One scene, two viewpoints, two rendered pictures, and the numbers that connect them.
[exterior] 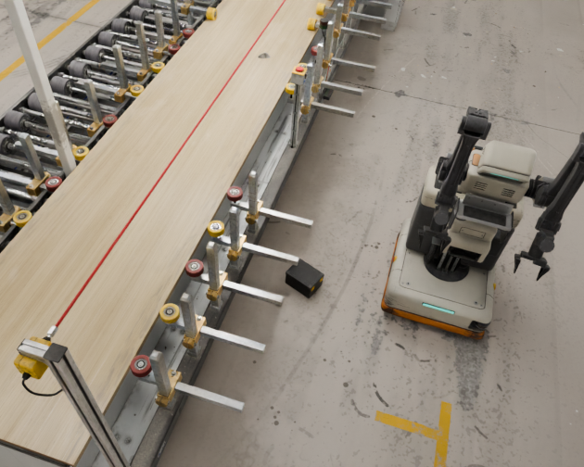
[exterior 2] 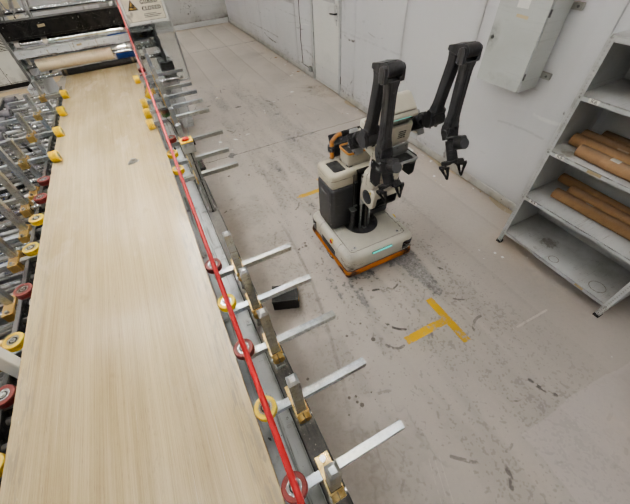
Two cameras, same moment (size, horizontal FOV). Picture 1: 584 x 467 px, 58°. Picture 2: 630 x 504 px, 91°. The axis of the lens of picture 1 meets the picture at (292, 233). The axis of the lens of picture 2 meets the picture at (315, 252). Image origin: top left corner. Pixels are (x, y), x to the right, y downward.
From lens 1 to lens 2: 115 cm
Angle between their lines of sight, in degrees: 24
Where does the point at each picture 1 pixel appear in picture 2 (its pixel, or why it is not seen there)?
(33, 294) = not seen: outside the picture
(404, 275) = (347, 245)
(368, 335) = (354, 299)
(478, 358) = (416, 261)
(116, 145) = (53, 307)
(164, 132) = (96, 263)
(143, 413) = not seen: outside the picture
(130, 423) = not seen: outside the picture
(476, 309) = (400, 233)
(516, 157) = (403, 100)
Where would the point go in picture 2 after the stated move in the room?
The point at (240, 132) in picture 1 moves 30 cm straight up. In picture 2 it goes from (169, 220) to (145, 176)
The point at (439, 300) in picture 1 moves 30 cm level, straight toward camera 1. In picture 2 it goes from (379, 244) to (394, 272)
